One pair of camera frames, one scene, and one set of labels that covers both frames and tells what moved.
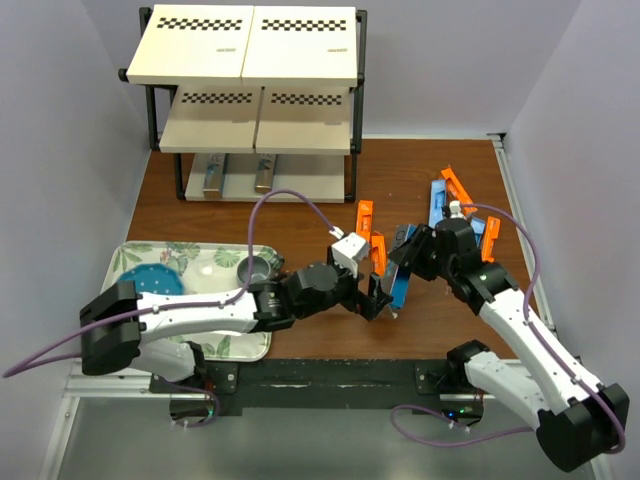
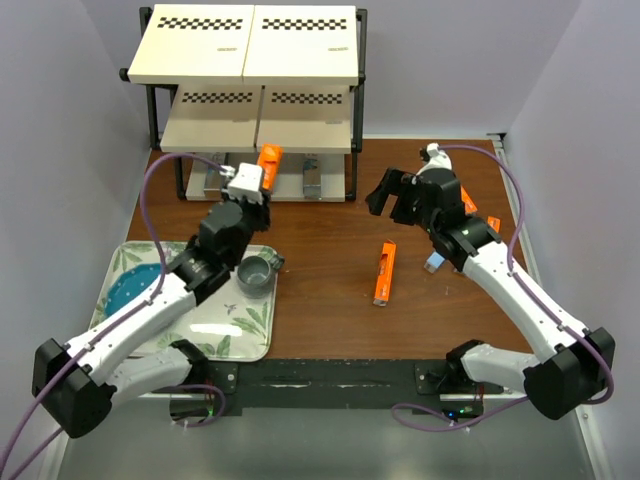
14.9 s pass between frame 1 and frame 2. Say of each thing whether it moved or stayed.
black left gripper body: moved
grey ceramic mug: stayed
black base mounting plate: stayed
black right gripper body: moved
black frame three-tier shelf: stayed
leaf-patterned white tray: stayed
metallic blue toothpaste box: moved
